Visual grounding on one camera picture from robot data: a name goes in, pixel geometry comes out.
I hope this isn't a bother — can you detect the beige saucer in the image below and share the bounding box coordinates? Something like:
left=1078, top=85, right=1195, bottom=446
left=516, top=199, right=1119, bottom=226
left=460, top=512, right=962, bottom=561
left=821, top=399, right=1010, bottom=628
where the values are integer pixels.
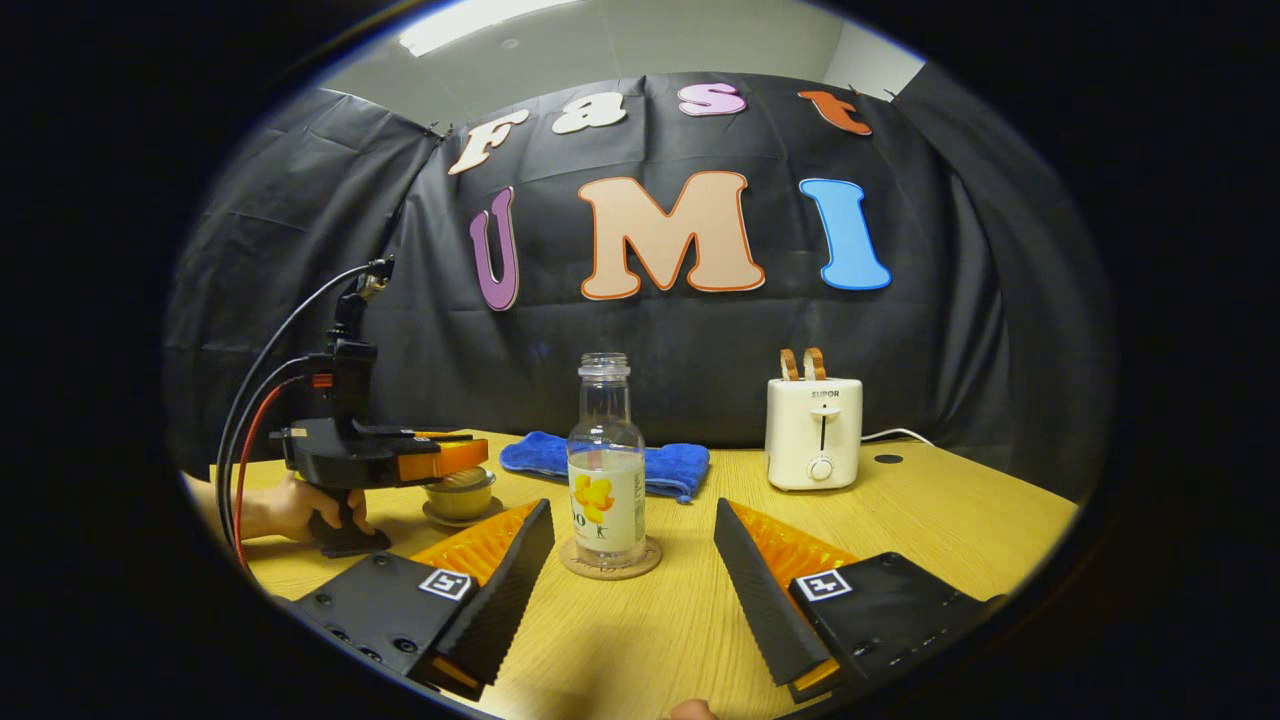
left=422, top=498, right=504, bottom=528

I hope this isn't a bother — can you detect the blue towel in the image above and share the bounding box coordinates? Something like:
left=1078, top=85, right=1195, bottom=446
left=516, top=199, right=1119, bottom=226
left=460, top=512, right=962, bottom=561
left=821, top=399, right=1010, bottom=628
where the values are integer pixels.
left=499, top=431, right=712, bottom=504

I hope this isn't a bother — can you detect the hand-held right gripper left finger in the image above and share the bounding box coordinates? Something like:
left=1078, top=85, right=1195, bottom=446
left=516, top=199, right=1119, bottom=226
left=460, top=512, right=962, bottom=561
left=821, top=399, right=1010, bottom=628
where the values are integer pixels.
left=285, top=498, right=557, bottom=703

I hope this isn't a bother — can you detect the black backdrop cloth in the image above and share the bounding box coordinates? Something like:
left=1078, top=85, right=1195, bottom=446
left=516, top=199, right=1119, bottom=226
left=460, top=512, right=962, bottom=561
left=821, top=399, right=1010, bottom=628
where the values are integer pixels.
left=165, top=62, right=1116, bottom=501

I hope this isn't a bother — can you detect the round cork coaster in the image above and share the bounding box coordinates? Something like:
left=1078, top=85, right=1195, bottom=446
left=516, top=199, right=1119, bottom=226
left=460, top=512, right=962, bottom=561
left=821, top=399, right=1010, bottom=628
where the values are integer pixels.
left=559, top=535, right=664, bottom=581

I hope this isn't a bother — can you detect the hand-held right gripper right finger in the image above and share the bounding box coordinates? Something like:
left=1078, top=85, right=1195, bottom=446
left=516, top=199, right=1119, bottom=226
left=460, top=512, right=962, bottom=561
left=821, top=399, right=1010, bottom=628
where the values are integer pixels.
left=712, top=498, right=1006, bottom=706

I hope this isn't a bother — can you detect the clear glass water bottle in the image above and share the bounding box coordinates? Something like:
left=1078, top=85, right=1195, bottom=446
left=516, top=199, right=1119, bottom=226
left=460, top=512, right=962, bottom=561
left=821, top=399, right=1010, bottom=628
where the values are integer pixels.
left=566, top=352, right=648, bottom=569

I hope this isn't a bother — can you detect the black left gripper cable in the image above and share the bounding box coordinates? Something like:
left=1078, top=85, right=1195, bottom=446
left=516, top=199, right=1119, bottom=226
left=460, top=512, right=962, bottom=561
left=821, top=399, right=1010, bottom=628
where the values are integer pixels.
left=215, top=262, right=386, bottom=546

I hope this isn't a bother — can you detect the white toaster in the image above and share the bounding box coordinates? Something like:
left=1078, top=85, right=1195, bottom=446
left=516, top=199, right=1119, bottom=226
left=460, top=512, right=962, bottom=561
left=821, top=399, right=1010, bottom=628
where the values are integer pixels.
left=765, top=377, right=864, bottom=492

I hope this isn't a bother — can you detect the beige teacup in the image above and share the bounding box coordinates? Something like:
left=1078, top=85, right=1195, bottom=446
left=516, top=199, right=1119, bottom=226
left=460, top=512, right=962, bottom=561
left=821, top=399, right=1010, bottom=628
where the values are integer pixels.
left=424, top=480, right=496, bottom=521

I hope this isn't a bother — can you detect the red left gripper cable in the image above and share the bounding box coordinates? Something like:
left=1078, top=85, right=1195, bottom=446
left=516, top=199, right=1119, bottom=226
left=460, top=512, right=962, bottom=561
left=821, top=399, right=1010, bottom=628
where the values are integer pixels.
left=233, top=374, right=336, bottom=573

